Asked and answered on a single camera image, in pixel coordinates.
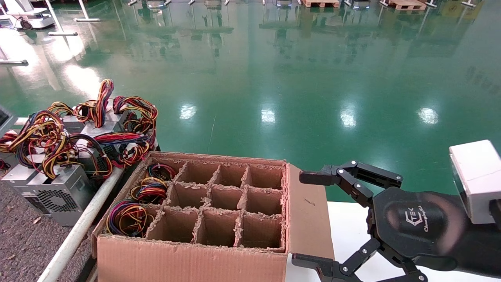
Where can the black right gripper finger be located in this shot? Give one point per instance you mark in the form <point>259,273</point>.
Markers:
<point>352,270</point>
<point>352,176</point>

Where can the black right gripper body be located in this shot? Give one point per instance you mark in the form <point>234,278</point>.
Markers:
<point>415,223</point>

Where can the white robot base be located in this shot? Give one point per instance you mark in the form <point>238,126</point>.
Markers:
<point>31,17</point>

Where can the cardboard cell divider insert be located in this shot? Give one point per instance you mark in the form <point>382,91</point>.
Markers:
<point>225,197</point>

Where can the brown cardboard box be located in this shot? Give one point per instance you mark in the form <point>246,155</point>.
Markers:
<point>188,262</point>

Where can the wooden pallet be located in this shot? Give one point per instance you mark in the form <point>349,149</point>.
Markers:
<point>407,4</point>
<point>321,3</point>

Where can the white table leg foot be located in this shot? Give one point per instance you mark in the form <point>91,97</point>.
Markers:
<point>13,62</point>
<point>62,33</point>
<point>88,19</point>

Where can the front grey power supply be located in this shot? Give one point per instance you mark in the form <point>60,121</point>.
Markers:
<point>23,250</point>

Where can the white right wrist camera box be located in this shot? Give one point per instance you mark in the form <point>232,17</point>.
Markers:
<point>477,176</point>

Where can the white frame pipe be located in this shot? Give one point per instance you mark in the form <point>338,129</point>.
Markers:
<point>78,231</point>
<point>22,121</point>

